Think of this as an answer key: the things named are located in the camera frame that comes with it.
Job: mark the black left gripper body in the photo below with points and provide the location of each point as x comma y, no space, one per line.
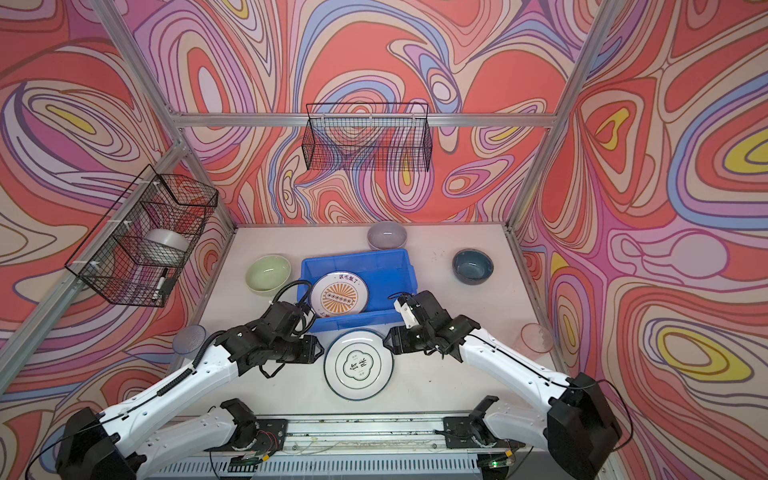
295,351

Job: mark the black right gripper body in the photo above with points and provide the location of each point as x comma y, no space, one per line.
418,340

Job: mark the orange sunburst plate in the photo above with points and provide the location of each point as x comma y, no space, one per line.
339,293

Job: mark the white clover outline plate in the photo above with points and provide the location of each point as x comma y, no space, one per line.
357,365

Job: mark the blue plastic bin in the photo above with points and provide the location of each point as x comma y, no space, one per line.
386,273

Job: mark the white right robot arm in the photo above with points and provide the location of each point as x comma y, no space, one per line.
542,389

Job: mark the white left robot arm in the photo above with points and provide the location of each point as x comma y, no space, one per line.
136,438

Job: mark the green bowl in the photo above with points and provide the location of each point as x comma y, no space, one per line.
267,274

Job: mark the dark blue bowl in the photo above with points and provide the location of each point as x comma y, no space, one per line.
472,267

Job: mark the clear blue plastic cup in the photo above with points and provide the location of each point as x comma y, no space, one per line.
188,340

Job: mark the clear pink plastic cup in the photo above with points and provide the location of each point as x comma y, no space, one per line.
533,341

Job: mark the grey purple bowl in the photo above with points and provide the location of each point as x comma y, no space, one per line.
386,235

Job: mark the white tape roll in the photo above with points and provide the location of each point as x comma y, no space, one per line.
164,247

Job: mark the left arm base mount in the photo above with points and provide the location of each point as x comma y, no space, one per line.
264,436

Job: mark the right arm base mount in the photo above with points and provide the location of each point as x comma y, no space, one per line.
463,432

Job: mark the black wire basket left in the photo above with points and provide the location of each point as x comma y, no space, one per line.
113,266

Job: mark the black wire basket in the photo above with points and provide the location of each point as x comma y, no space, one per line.
368,136
113,266

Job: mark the black wire basket back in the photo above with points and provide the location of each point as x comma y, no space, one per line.
368,136

